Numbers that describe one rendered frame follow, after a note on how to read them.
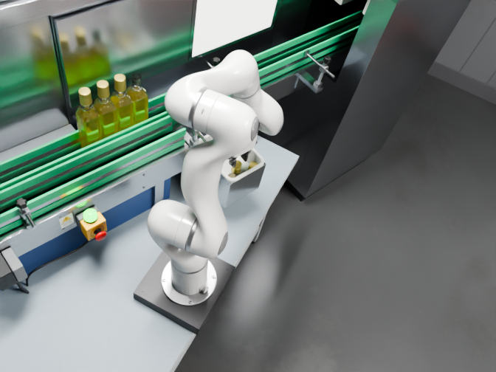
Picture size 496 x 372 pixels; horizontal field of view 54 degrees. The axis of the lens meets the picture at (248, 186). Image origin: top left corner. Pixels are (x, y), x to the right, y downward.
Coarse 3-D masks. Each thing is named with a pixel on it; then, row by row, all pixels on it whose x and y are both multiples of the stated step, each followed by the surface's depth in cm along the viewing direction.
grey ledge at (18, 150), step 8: (64, 128) 168; (72, 128) 169; (48, 136) 165; (56, 136) 166; (24, 144) 162; (32, 144) 162; (40, 144) 163; (8, 152) 159; (16, 152) 160; (0, 160) 157
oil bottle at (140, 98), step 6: (126, 90) 157; (132, 90) 155; (144, 90) 156; (132, 96) 155; (138, 96) 155; (144, 96) 157; (138, 102) 157; (144, 102) 159; (138, 108) 159; (144, 108) 161; (138, 114) 162; (144, 114) 164; (138, 120) 164
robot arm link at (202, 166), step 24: (216, 96) 112; (216, 120) 110; (240, 120) 110; (216, 144) 115; (240, 144) 112; (192, 168) 120; (216, 168) 120; (192, 192) 125; (216, 192) 128; (216, 216) 132; (192, 240) 134; (216, 240) 133
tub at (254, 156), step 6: (210, 138) 184; (252, 150) 182; (240, 156) 189; (252, 156) 184; (258, 156) 181; (228, 162) 186; (246, 162) 187; (258, 162) 182; (222, 168) 184; (228, 168) 184; (246, 168) 186; (252, 168) 177; (222, 174) 174; (240, 174) 184; (246, 174) 175; (228, 180) 173; (234, 180) 173
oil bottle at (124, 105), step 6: (114, 96) 153; (126, 96) 153; (114, 102) 153; (120, 102) 152; (126, 102) 154; (132, 102) 155; (120, 108) 154; (126, 108) 156; (132, 108) 157; (120, 114) 156; (126, 114) 158; (132, 114) 160; (120, 120) 158; (126, 120) 160; (132, 120) 162; (120, 126) 160; (126, 126) 162
